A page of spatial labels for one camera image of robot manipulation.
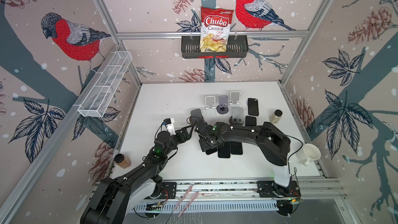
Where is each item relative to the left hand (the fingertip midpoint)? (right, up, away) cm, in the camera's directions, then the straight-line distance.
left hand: (191, 125), depth 82 cm
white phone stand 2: (+27, +15, +19) cm, 36 cm away
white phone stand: (+11, +12, +16) cm, 22 cm away
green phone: (+37, -1, +17) cm, 41 cm away
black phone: (+42, +8, +25) cm, 49 cm away
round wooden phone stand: (+27, +2, +11) cm, 29 cm away
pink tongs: (-4, -33, -12) cm, 35 cm away
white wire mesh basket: (-44, +16, -10) cm, 48 cm away
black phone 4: (+25, -14, +6) cm, 30 cm away
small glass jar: (+51, +3, +10) cm, 52 cm away
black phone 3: (+18, -16, +4) cm, 25 cm away
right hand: (+8, -13, +6) cm, 17 cm away
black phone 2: (+11, -14, +1) cm, 18 cm away
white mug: (+62, -14, -3) cm, 63 cm away
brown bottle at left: (-34, -16, -8) cm, 38 cm away
